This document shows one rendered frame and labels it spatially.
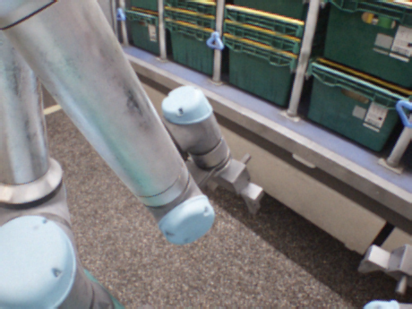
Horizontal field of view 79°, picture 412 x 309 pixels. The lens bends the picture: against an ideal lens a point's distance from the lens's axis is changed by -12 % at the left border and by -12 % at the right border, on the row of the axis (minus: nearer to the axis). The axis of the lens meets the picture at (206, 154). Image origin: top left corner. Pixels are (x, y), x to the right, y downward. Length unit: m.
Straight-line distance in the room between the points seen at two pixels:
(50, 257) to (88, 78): 0.23
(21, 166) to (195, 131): 0.27
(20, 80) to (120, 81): 0.16
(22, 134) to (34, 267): 0.16
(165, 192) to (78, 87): 0.16
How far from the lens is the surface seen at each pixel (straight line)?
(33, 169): 0.43
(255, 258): 1.47
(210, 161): 0.53
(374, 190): 1.06
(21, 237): 0.41
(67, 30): 0.22
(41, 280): 0.37
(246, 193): 0.58
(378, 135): 1.16
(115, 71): 0.24
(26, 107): 0.39
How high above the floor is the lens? 1.24
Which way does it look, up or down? 38 degrees down
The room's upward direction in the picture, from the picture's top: 3 degrees clockwise
